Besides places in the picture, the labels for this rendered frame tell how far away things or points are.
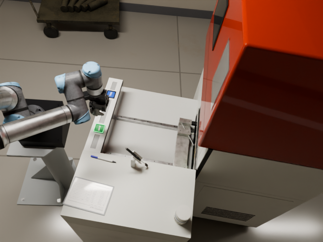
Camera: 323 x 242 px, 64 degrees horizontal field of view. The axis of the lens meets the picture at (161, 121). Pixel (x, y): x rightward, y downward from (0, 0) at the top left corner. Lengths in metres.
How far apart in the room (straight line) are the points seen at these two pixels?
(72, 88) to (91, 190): 0.53
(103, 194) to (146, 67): 2.11
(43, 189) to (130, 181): 1.24
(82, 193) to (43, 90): 1.88
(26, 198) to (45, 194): 0.15
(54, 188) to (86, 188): 1.10
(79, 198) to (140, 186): 0.30
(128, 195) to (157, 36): 2.65
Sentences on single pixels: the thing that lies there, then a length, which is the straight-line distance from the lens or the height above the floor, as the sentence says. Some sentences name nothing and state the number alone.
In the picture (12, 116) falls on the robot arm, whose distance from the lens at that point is 1.43.
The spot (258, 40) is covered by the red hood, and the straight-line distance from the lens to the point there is 0.81.
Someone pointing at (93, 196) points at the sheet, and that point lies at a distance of 1.38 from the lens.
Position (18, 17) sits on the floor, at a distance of 4.13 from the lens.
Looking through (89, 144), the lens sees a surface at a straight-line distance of 1.51.
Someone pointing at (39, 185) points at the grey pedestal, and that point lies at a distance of 2.52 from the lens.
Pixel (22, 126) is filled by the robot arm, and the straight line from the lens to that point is 1.09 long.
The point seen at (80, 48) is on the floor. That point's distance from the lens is 3.48.
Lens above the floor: 2.27
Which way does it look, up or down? 56 degrees down
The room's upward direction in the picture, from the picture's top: 11 degrees clockwise
